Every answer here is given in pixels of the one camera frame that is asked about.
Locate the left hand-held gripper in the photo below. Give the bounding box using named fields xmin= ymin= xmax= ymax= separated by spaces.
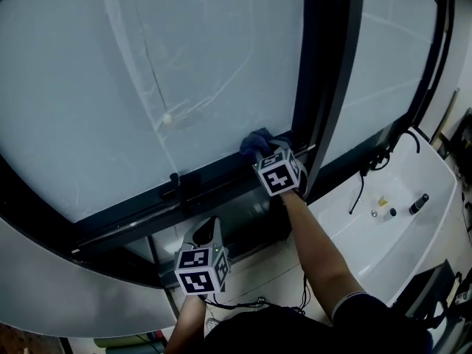
xmin=173 ymin=215 xmax=232 ymax=295

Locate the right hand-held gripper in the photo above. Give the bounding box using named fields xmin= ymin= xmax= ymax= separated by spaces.
xmin=251 ymin=137 xmax=309 ymax=199

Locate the dark blue cleaning cloth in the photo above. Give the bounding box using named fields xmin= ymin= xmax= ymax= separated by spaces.
xmin=239 ymin=127 xmax=276 ymax=158

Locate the long black metal rail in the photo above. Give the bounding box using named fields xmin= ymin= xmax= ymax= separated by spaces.
xmin=69 ymin=142 xmax=318 ymax=254

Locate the person's right forearm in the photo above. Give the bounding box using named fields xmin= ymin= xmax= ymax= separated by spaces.
xmin=280 ymin=189 xmax=366 ymax=322

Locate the person's left forearm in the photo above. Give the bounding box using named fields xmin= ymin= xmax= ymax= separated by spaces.
xmin=167 ymin=293 xmax=207 ymax=354

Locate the person's dark shirt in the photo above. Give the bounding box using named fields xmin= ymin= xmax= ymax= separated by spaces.
xmin=202 ymin=291 xmax=434 ymax=354

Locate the green foam roll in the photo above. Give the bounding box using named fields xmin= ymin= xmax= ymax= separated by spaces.
xmin=94 ymin=336 xmax=165 ymax=350

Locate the narrow black framed window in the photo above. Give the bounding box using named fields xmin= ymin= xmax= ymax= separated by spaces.
xmin=305 ymin=0 xmax=457 ymax=173

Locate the black cylindrical bottle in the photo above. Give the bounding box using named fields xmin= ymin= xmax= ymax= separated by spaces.
xmin=409 ymin=192 xmax=430 ymax=215

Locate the large black framed window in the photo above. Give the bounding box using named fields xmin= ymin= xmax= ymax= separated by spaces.
xmin=0 ymin=0 xmax=366 ymax=291

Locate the black metal cart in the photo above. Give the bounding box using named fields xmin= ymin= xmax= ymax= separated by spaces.
xmin=403 ymin=258 xmax=472 ymax=354

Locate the black window handle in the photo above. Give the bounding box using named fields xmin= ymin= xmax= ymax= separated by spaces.
xmin=169 ymin=173 xmax=202 ymax=217

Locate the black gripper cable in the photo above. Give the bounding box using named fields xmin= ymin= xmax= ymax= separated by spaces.
xmin=201 ymin=274 xmax=314 ymax=313

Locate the thin black hose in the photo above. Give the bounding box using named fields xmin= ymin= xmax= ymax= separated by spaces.
xmin=348 ymin=149 xmax=388 ymax=215

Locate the blind cord with white bead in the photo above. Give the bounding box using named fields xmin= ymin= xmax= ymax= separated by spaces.
xmin=132 ymin=0 xmax=173 ymax=125

